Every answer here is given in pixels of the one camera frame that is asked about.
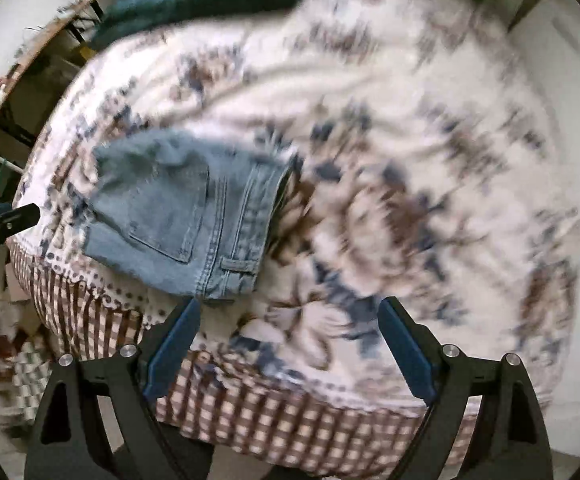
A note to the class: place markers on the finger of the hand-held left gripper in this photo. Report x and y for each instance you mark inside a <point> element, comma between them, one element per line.
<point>12,217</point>

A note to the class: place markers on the wooden shelf rack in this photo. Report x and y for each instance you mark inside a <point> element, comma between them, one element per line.
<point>35,60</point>

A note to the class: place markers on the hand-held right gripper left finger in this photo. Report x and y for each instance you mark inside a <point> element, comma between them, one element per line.
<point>172,350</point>

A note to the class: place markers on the light blue denim pants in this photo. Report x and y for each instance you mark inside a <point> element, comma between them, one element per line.
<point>180,215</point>

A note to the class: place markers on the brown checkered mattress cover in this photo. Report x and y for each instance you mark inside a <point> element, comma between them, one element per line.
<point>270,420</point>

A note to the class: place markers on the floral printed bed sheet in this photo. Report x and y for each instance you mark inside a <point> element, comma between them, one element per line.
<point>370,160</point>

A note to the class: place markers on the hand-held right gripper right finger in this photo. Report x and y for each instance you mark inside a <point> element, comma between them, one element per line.
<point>410,350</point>

